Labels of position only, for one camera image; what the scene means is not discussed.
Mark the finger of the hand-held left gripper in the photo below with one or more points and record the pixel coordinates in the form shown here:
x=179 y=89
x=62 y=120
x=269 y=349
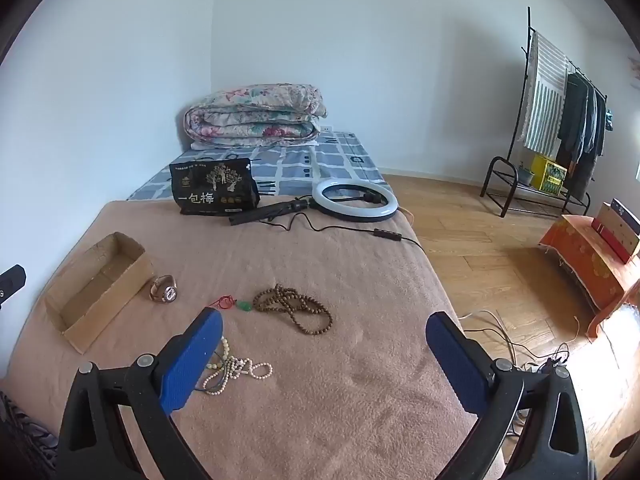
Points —
x=11 y=282

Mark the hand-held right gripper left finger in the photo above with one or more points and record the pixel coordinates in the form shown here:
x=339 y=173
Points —
x=192 y=360

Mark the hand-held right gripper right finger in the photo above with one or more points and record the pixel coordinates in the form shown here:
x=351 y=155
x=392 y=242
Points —
x=457 y=360

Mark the thin metal bangle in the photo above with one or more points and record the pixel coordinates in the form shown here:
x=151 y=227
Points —
x=224 y=386

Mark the dark patterned cloth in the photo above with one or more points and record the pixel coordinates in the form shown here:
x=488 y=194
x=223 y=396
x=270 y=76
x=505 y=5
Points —
x=22 y=440

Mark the black folded tripod stand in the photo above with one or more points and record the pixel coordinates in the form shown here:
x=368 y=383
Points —
x=265 y=212

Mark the orange cloth covered table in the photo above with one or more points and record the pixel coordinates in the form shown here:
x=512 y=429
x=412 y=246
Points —
x=585 y=255

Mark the black snack bag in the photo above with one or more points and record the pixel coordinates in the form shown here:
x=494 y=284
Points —
x=215 y=185

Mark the black metal clothes rack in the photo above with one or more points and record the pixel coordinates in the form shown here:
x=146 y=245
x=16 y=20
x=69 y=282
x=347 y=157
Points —
x=500 y=182

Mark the red flat box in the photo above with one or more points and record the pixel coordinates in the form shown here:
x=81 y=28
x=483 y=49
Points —
x=607 y=237

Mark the small dark pot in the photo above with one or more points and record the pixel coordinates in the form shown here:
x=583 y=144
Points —
x=525 y=174

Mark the yellow box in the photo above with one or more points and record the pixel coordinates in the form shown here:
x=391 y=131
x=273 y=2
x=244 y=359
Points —
x=547 y=172

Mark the tan cardboard box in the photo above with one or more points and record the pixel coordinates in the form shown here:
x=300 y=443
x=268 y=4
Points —
x=622 y=227

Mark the blue plaid bedsheet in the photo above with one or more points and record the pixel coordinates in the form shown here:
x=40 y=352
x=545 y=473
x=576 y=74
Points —
x=320 y=160

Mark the folded floral quilt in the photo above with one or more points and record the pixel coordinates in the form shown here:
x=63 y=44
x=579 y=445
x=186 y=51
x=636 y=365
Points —
x=250 y=115

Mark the dark hanging clothes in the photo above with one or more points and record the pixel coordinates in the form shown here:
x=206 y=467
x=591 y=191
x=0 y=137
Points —
x=580 y=120

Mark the striped hanging towel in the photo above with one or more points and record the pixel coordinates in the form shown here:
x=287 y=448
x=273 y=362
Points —
x=545 y=95

